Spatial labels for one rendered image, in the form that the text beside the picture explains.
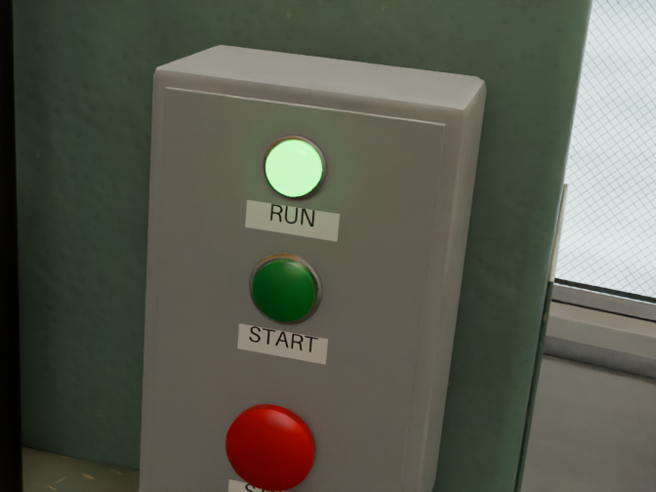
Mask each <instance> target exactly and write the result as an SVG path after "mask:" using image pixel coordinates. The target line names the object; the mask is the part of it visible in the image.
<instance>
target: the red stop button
mask: <svg viewBox="0 0 656 492"><path fill-rule="evenodd" d="M225 451H226V455H227V457H228V460H229V462H230V464H231V466H232V467H233V469H234V470H235V472H236V473H237V474H238V475H239V476H240V477H241V478H242V479H243V480H245V481H246V482H247V483H249V484H251V485H252V486H255V487H257V488H259V489H263V490H266V491H284V490H288V489H291V488H293V487H295V486H297V485H298V484H299V483H301V482H302V481H303V480H304V479H305V478H306V477H307V475H308V473H309V471H310V469H311V467H312V465H313V462H314V458H315V444H314V439H313V436H312V434H311V432H310V430H309V428H308V426H307V425H306V423H305V422H304V421H303V420H302V419H301V418H300V417H299V416H297V415H296V414H295V413H293V412H292V411H290V410H288V409H286V408H283V407H281V406H277V405H271V404H261V405H255V406H252V407H250V408H248V409H246V410H244V411H243V412H242V413H240V414H239V415H238V416H237V417H236V419H235V420H234V421H233V423H232V424H231V426H230V427H229V429H228V431H227V434H226V439H225Z"/></svg>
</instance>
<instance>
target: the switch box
mask: <svg viewBox="0 0 656 492"><path fill-rule="evenodd" d="M486 92H487V89H486V85H485V82H484V80H482V79H480V78H478V77H476V76H469V75H462V74H454V73H446V72H438V71H430V70H422V69H415V68H406V67H398V66H390V65H382V64H374V63H367V62H359V61H344V60H336V59H328V58H321V57H313V56H305V55H297V54H289V53H280V52H273V51H265V50H257V49H249V48H241V47H233V46H226V45H219V46H216V47H212V48H210V49H207V50H204V51H201V52H199V53H196V54H193V55H190V56H188V57H185V58H182V59H179V60H177V61H172V62H169V63H167V64H164V65H161V66H158V67H157V68H156V70H155V73H154V75H153V95H152V123H151V152H150V180H149V208H148V237H147V265H146V293H145V322H144V350H143V406H142V434H141V462H140V491H139V492H228V483H229V480H230V479H231V480H236V481H241V482H245V483H247V482H246V481H245V480H243V479H242V478H241V477H240V476H239V475H238V474H237V473H236V472H235V470H234V469H233V467H232V466H231V464H230V462H229V460H228V457H227V455H226V434H227V431H228V429H229V427H230V426H231V424H232V423H233V421H234V420H235V419H236V417H237V416H238V415H239V414H240V413H242V412H243V411H244V410H246V409H248V408H250V407H252V406H255V405H261V404H271V405H277V406H281V407H283V408H286V409H288V410H290V411H292V412H293V413H295V414H296V415H297V416H299V417H300V418H301V419H302V420H303V421H304V422H305V423H306V425H307V427H308V428H309V430H310V432H311V434H312V436H313V439H314V444H315V458H314V462H313V465H312V467H311V469H310V471H309V473H308V474H307V477H306V478H305V479H304V480H303V481H302V482H301V483H299V484H298V485H297V486H295V487H293V488H291V489H288V490H284V491H288V492H431V491H432V489H433V486H434V482H435V476H436V469H437V461H438V454H439V446H440V438H441V432H442V424H443V417H444V409H445V402H446V394H447V387H448V380H449V372H450V365H451V357H452V350H453V343H454V335H455V328H456V320H457V313H458V305H459V299H460V291H461V283H462V276H463V268H464V261H465V254H466V247H467V239H468V231H469V224H470V216H471V209H472V196H473V188H474V180H475V173H476V165H477V158H478V151H479V144H480V136H481V128H482V121H483V113H484V107H485V99H486ZM288 135H301V136H305V137H307V138H310V139H312V140H313V141H314V142H316V143H317V144H318V145H319V146H320V148H321V149H322V151H323V152H324V154H325V157H326V160H327V165H328V172H327V177H326V180H325V182H324V184H323V185H322V187H321V188H320V189H319V190H318V191H317V192H316V193H315V194H313V195H312V196H310V197H307V198H304V199H290V198H286V197H284V196H282V195H280V194H278V193H277V192H276V191H274V190H273V189H272V188H271V186H270V185H269V184H268V182H267V179H266V177H265V173H264V158H265V155H266V152H267V150H268V148H269V147H270V146H271V145H272V144H273V143H274V142H275V141H277V140H278V139H280V138H282V137H284V136H288ZM247 200H252V201H259V202H265V203H271V204H277V205H284V206H290V207H297V208H303V209H310V210H315V211H322V212H328V213H335V214H340V218H339V229H338V240H337V241H331V240H324V239H318V238H312V237H305V236H300V235H294V234H287V233H281V232H275V231H269V230H262V229H256V228H250V227H245V224H246V208H247ZM279 252H289V253H293V254H297V255H299V256H301V257H303V258H305V259H306V260H308V261H309V262H310V263H311V264H312V265H313V266H314V267H315V269H316V270H317V272H318V273H319V276H320V278H321V281H322V286H323V296H322V301H321V303H320V306H319V308H318V309H317V311H316V312H315V313H314V315H313V316H312V317H311V318H309V319H308V320H306V321H304V322H302V323H299V324H295V325H282V324H278V323H275V322H273V321H271V320H269V319H267V318H266V317H264V316H263V315H262V314H261V313H260V312H259V311H258V310H257V308H256V307H255V305H254V304H253V301H252V299H251V296H250V292H249V281H250V276H251V273H252V271H253V269H254V268H255V266H256V265H257V264H258V263H259V262H260V261H261V260H262V259H263V258H265V257H266V256H268V255H271V254H273V253H279ZM239 323H241V324H246V325H252V326H258V327H263V328H268V329H274V330H279V331H285V332H291V333H296V334H302V335H307V336H313V337H318V338H323V339H328V346H327V356H326V364H320V363H315V362H309V361H304V360H299V359H294V358H288V357H283V356H277V355H272V354H266V353H261V352H255V351H250V350H245V349H240V348H237V346H238V330H239Z"/></svg>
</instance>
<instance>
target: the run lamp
mask: <svg viewBox="0 0 656 492"><path fill-rule="evenodd" d="M327 172H328V165H327V160H326V157H325V154H324V152H323V151H322V149H321V148H320V146H319V145H318V144H317V143H316V142H314V141H313V140H312V139H310V138H307V137H305V136H301V135H288V136H284V137H282V138H280V139H278V140H277V141H275V142H274V143H273V144H272V145H271V146H270V147H269V148H268V150H267V151H266V155H265V158H264V173H265V177H266V180H267V182H268V184H269V185H270V186H271V188H272V189H273V190H274V191H276V192H277V193H278V194H280V195H282V196H284V197H286V198H290V199H304V198H307V197H310V196H312V195H313V194H315V193H316V192H317V191H318V190H319V189H320V188H321V187H322V185H323V184H324V182H325V180H326V177H327Z"/></svg>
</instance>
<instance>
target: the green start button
mask: <svg viewBox="0 0 656 492"><path fill-rule="evenodd" d="M249 292H250V296H251V299H252V301H253V304H254V305H255V307H256V308H257V310H258V311H259V312H260V313H261V314H262V315H263V316H264V317H266V318H267V319H269V320H271V321H273V322H275V323H278V324H282V325H295V324H299V323H302V322H304V321H306V320H308V319H309V318H311V317H312V316H313V315H314V313H315V312H316V311H317V309H318V308H319V306H320V303H321V301H322V296H323V286H322V281H321V278H320V276H319V273H318V272H317V270H316V269H315V267H314V266H313V265H312V264H311V263H310V262H309V261H308V260H306V259H305V258H303V257H301V256H299V255H297V254H293V253H289V252H279V253H273V254H271V255H268V256H266V257H265V258H263V259H262V260H261V261H260V262H259V263H258V264H257V265H256V266H255V268H254V269H253V271H252V273H251V276H250V281H249Z"/></svg>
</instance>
